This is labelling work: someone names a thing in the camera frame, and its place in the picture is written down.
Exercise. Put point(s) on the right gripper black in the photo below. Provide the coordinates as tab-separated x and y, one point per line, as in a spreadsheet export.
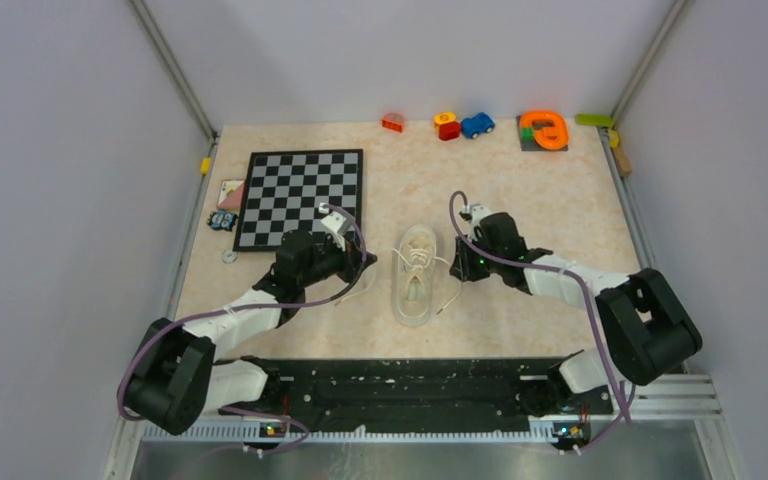
462	267

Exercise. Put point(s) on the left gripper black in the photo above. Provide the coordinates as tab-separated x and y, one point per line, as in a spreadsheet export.
350	258

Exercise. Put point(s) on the beige lace sneaker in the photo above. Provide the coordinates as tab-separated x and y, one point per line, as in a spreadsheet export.
419	235

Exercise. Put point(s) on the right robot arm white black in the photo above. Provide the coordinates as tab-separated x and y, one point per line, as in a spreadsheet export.
643	329

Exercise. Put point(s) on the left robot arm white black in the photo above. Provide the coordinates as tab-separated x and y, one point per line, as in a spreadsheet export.
177	372

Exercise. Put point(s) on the black white chessboard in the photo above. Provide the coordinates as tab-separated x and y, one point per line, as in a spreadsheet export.
284	189

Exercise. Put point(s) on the orange marble track toy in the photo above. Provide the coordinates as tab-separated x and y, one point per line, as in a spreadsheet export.
542	130

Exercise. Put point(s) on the blue toy car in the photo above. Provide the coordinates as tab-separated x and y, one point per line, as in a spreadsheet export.
476	125

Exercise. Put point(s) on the red toy block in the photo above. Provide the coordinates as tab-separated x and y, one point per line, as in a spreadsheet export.
449	131

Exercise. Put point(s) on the orange toy block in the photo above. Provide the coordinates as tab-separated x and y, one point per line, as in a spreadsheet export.
393	121

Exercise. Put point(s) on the small round silver disc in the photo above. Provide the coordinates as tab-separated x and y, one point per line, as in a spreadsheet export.
229	256

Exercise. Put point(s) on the pink tangram card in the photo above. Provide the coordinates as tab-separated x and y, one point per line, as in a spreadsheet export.
231	195

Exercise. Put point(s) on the small blue toy robot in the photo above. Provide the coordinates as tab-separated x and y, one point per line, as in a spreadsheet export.
222	220

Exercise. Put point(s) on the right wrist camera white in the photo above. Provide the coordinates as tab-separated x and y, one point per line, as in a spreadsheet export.
473	214

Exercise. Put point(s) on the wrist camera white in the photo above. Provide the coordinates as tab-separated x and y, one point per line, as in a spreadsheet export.
473	214
335	223

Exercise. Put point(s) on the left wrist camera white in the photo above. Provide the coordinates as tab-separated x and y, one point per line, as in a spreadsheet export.
335	223

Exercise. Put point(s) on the wooden block right rail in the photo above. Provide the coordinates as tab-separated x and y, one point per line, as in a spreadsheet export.
623	163

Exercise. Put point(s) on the yellow clip right rail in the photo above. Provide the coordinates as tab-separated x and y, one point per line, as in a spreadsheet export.
614	138

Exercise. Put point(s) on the yellow clip rail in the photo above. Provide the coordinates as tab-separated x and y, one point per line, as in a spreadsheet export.
205	166
614	138

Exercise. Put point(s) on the green block on rail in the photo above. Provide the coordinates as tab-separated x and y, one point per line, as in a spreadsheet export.
595	120

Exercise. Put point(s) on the yellow clip left rail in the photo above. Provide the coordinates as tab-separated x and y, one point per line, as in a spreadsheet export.
205	166

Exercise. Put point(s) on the white cable duct strip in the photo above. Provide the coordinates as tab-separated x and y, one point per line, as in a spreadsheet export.
218	431

